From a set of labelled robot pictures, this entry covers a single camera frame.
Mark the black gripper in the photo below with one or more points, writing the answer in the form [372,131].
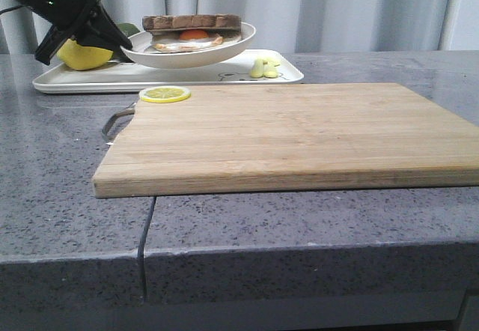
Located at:
[86,21]

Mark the white plate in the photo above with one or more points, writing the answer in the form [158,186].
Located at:
[143,53]

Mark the white bread slice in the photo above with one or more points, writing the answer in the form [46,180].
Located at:
[161,23]

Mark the white bear tray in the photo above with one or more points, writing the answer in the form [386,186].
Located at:
[130,77]

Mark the green lime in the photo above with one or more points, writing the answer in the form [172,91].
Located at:
[128,29]

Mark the yellow lemon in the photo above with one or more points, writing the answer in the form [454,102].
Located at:
[78,57]

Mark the lemon slice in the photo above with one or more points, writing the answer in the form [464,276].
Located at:
[164,94]

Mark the fried egg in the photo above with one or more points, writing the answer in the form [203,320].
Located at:
[190,33]

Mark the yellow plastic fork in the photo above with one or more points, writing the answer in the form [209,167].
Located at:
[257,69]

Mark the yellow plastic knife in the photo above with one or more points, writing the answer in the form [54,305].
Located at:
[270,70]

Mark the wooden cutting board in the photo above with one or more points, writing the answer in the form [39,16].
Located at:
[252,138]

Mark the grey curtain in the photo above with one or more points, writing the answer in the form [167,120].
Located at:
[331,25]

